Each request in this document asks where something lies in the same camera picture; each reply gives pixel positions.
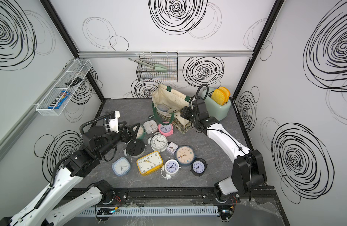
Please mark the black remote control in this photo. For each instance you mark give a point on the black remote control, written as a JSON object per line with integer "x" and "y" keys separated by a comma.
{"x": 74, "y": 82}

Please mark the white twin bell clock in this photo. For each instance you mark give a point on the white twin bell clock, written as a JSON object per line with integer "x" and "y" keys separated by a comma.
{"x": 158, "y": 142}

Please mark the black wire basket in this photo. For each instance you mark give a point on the black wire basket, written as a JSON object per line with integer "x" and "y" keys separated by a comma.
{"x": 168, "y": 59}

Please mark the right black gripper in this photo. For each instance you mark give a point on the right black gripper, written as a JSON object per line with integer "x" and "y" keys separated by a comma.
{"x": 186, "y": 113}

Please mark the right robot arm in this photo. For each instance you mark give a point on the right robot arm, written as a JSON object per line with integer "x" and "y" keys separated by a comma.
{"x": 248, "y": 169}

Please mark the black round alarm clock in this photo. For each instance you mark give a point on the black round alarm clock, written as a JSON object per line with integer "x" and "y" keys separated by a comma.
{"x": 198, "y": 167}

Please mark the green round alarm clock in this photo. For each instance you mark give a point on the green round alarm clock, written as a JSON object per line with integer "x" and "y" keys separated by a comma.
{"x": 141, "y": 133}

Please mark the lavender white bell clock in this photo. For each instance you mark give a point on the lavender white bell clock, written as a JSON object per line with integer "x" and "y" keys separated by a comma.
{"x": 170, "y": 169}

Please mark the clock lying face down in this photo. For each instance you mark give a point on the clock lying face down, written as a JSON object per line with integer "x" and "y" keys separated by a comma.
{"x": 135, "y": 148}

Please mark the yellow toast slice front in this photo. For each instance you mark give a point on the yellow toast slice front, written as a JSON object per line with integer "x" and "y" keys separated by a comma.
{"x": 218, "y": 96}

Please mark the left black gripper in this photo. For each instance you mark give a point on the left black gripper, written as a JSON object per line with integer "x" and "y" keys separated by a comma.
{"x": 129, "y": 129}

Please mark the white wire wall shelf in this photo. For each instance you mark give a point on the white wire wall shelf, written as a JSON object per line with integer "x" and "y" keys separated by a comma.
{"x": 75, "y": 68}

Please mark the cream canvas tote bag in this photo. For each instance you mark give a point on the cream canvas tote bag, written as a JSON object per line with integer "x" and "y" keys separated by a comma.
{"x": 172, "y": 98}

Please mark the blue beige round clock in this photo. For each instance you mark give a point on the blue beige round clock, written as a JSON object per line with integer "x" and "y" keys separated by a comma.
{"x": 185, "y": 155}

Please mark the blue candy packet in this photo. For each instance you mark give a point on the blue candy packet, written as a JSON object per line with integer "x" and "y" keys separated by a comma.
{"x": 59, "y": 100}

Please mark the pale blue square clock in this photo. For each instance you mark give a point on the pale blue square clock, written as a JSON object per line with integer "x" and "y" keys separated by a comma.
{"x": 121, "y": 167}

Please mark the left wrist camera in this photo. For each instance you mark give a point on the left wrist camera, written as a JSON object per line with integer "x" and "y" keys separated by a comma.
{"x": 111, "y": 123}

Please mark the pink round alarm clock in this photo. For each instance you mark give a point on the pink round alarm clock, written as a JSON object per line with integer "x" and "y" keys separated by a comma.
{"x": 166, "y": 130}

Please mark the green kitchen tongs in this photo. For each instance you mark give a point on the green kitchen tongs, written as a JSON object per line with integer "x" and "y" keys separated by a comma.
{"x": 156, "y": 67}

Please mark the yellow toast slice back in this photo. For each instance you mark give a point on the yellow toast slice back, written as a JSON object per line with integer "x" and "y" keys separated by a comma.
{"x": 226, "y": 92}

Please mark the small white square clock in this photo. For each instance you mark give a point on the small white square clock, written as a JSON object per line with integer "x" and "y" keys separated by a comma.
{"x": 172, "y": 148}

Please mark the light blue square clock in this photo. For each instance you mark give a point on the light blue square clock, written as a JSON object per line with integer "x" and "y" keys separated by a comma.
{"x": 162, "y": 107}

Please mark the yellow toast slice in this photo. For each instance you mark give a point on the yellow toast slice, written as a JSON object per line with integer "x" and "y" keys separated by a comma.
{"x": 226, "y": 92}
{"x": 218, "y": 96}

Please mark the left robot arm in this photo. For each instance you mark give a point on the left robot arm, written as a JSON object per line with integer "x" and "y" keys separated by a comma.
{"x": 43, "y": 210}

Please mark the mint green toaster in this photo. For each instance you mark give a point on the mint green toaster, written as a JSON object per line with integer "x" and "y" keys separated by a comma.
{"x": 214, "y": 109}

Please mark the white cable duct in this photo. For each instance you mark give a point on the white cable duct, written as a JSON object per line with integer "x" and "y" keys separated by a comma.
{"x": 150, "y": 211}

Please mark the yellow rectangular alarm clock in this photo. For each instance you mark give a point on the yellow rectangular alarm clock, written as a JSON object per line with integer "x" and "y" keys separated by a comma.
{"x": 150, "y": 163}

